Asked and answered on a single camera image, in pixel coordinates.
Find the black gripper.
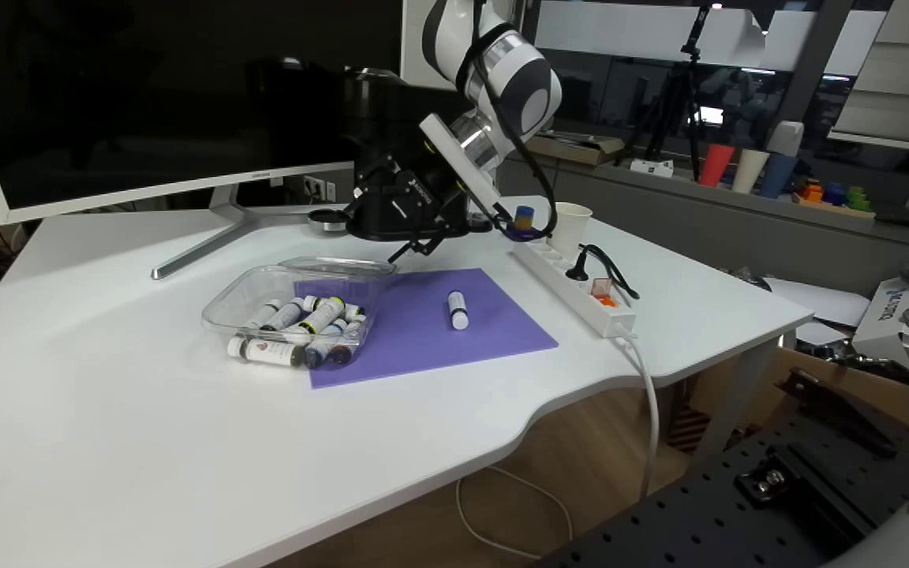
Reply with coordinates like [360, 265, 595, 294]
[350, 147, 471, 269]

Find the clear plastic box lid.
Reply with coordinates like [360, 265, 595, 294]
[276, 252, 400, 285]

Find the clear plastic box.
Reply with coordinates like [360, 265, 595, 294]
[199, 263, 384, 368]

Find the white tube with purple cap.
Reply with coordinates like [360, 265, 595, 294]
[445, 291, 474, 334]

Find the purple mat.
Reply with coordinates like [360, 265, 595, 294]
[289, 265, 562, 390]

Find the black round dish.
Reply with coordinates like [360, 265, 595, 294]
[305, 208, 353, 236]

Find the white tube with yellow band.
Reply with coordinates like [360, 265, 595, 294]
[300, 294, 350, 336]

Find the white tube with blue cap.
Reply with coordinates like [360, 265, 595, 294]
[302, 336, 363, 371]

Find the white power strip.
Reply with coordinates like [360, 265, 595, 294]
[508, 241, 637, 342]

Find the large white paint tube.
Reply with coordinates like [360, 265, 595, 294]
[225, 334, 305, 368]

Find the silver monitor stand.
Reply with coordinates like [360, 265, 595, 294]
[149, 186, 259, 285]

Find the white framed computer monitor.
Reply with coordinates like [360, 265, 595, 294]
[0, 0, 410, 226]

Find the red plastic cup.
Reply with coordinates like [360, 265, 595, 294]
[695, 143, 737, 193]

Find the cream plastic cup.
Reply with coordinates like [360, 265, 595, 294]
[728, 145, 769, 199]

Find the blue plastic cup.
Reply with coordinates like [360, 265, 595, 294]
[753, 150, 800, 203]

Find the black perforated board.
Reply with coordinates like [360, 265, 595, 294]
[541, 414, 909, 568]

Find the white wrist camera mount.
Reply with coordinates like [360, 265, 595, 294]
[415, 110, 508, 221]

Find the black plug with cable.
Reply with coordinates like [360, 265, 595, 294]
[562, 242, 639, 302]

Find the white power cable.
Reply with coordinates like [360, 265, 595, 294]
[452, 328, 663, 566]

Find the black camera tripod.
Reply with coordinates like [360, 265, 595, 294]
[621, 0, 736, 182]

